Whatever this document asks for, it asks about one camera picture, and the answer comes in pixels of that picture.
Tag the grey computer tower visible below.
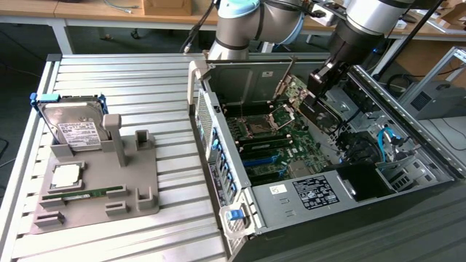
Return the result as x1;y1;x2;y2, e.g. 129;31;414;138
398;80;466;121

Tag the open grey PC case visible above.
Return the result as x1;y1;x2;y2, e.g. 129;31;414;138
187;52;466;262

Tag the green motherboard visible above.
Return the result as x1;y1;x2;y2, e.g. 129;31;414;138
225;102;328;186

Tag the metal socket cover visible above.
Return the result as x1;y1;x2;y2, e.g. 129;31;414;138
268;103;298;129

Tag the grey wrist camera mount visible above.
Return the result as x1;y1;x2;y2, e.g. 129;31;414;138
311;2;348;27

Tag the hard disk with blue bracket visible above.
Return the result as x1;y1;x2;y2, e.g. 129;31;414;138
29;92;109;152

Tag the silver CPU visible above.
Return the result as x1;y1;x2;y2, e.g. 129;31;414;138
51;165;81;189

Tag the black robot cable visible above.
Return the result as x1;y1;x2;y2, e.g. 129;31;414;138
183;0;219;53

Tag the graphics card with metal bracket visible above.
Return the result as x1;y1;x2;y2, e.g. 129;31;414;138
272;55;344;135

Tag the grey power supply unit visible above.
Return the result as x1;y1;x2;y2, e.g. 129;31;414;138
251;170;356;229

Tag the wooden desk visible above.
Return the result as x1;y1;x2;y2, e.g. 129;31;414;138
302;0;466;55
0;0;219;54

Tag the black tripod pole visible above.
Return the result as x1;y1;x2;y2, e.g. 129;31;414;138
371;0;447;80

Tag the dark RAM stick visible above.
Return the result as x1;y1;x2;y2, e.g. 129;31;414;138
239;138;292;153

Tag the cardboard box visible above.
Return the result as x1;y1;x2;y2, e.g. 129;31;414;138
140;0;193;16
439;0;466;27

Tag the green RAM stick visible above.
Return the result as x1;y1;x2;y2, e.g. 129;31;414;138
43;185;124;201

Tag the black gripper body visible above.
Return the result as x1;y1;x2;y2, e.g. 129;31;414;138
326;21;386;68

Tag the silver chipset heatsink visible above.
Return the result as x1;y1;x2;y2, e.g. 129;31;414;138
288;160;314;175

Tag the aluminium profile frame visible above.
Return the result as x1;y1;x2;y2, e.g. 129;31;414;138
398;45;466;104

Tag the CPU socket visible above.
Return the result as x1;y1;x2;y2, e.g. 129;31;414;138
236;114;280;139

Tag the grey printed parts rack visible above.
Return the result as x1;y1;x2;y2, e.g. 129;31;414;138
31;113;161;235

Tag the light blue wire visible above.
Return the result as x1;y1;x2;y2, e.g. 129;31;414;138
376;124;407;163

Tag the black monitor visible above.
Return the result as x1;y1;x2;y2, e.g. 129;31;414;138
398;0;439;23

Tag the metal disk bay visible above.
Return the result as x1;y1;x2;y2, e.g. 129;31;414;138
374;157;443;193

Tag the perforated metal drive cage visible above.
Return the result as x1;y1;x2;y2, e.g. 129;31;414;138
308;69;368;137

